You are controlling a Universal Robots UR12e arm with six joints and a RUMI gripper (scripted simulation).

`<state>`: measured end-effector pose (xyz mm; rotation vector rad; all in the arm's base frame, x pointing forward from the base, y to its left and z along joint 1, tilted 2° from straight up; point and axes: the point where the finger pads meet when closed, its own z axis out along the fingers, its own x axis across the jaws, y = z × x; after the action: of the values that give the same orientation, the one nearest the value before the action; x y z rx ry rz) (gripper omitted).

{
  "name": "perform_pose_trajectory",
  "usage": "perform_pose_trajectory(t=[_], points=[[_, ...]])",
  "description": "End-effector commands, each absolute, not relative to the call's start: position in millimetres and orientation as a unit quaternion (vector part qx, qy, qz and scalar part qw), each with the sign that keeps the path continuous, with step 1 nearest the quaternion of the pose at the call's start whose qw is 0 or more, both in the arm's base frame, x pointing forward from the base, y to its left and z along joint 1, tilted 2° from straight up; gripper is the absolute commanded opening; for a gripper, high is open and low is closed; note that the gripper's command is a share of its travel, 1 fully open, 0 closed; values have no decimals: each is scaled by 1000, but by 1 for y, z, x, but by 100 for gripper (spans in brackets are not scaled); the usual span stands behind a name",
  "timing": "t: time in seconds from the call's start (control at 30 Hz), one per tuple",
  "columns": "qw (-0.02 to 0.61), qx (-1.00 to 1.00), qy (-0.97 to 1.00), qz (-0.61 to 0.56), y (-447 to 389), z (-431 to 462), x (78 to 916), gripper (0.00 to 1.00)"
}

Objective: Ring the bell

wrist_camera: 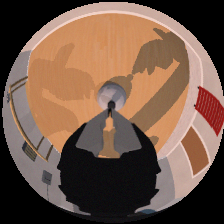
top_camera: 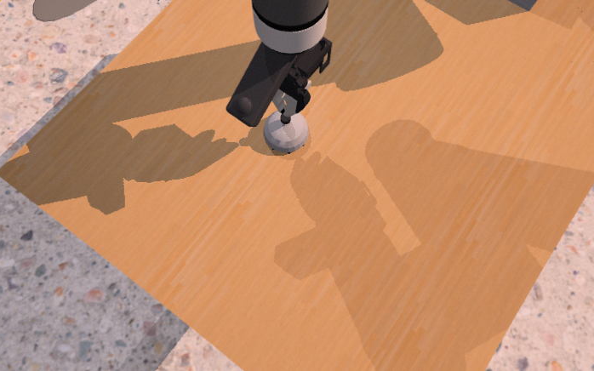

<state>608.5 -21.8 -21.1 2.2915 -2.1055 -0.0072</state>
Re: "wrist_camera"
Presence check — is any silver service bell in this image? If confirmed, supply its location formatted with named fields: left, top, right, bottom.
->
left=97, top=83, right=126, bottom=111

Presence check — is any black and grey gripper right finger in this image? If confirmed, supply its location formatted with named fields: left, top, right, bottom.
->
left=110, top=108, right=161, bottom=174

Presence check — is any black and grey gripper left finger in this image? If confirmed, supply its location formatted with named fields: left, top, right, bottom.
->
left=57, top=108, right=110, bottom=171

